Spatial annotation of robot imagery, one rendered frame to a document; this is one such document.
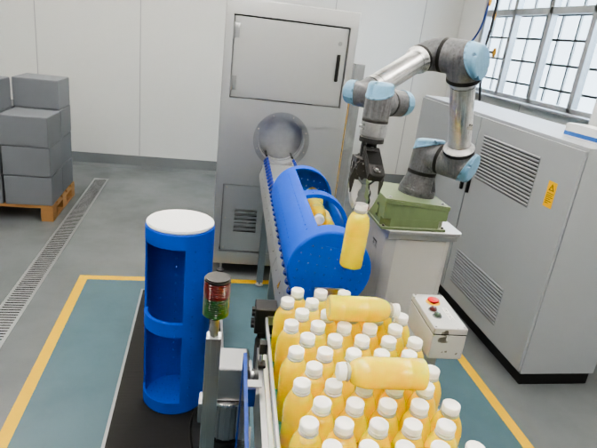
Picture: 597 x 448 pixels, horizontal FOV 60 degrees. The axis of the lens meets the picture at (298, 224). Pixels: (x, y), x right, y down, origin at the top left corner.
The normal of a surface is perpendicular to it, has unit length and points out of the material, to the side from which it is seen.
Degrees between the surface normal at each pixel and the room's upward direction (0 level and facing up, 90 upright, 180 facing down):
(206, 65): 90
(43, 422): 0
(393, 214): 90
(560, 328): 90
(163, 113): 90
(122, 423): 0
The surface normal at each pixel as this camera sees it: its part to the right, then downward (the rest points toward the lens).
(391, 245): -0.58, 0.22
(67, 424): 0.11, -0.93
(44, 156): 0.18, 0.36
